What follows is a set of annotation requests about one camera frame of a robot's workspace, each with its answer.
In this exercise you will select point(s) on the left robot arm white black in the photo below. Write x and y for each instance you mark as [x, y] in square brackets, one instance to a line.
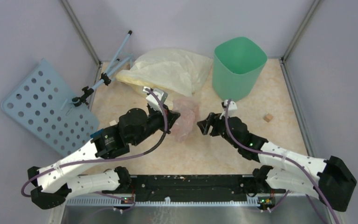
[65, 179]

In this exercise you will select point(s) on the small wooden cube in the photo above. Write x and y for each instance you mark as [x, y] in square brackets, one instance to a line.
[268, 117]

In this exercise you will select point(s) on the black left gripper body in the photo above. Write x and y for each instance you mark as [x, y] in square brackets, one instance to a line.
[155, 121]

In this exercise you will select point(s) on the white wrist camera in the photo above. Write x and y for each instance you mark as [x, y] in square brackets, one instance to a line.
[229, 108]
[155, 97]

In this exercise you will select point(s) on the green plastic trash bin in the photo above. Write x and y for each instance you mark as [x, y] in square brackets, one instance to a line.
[237, 63]

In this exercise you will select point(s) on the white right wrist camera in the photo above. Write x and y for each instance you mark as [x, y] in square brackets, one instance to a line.
[229, 108]

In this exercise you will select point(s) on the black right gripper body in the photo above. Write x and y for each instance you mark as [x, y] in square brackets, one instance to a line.
[219, 128]

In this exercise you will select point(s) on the light blue perforated board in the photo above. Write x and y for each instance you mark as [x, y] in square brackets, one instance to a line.
[42, 103]

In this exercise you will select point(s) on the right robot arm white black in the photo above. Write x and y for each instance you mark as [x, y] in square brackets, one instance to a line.
[285, 169]

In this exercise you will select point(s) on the pale wooden block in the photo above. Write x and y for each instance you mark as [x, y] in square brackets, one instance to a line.
[112, 123]

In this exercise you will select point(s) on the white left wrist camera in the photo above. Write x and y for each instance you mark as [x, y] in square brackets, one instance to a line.
[155, 97]

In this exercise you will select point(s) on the blue block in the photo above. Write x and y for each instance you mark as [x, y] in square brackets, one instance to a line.
[96, 133]

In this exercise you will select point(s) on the light blue tripod stand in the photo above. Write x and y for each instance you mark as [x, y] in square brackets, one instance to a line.
[106, 77]

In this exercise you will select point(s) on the white toothed cable rail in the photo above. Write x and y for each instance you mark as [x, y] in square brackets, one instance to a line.
[108, 201]

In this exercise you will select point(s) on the pink translucent trash bag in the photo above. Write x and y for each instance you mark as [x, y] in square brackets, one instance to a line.
[189, 109]

